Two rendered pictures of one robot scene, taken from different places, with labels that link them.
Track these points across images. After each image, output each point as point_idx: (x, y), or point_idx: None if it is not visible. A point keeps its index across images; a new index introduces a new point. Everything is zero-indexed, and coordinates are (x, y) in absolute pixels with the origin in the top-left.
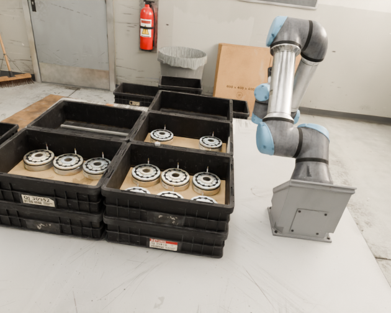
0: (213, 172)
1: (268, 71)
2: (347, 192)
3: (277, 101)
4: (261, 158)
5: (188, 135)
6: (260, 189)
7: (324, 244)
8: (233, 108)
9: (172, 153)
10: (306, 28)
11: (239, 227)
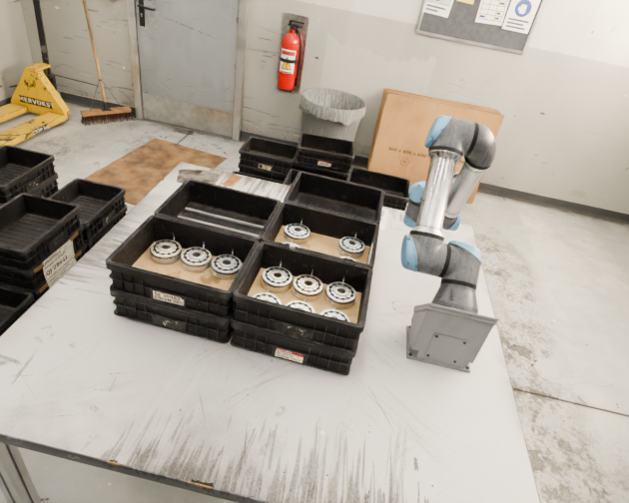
0: (349, 283)
1: None
2: (488, 322)
3: (428, 214)
4: None
5: (327, 233)
6: (403, 303)
7: (461, 373)
8: (391, 187)
9: (307, 257)
10: (470, 134)
11: (371, 345)
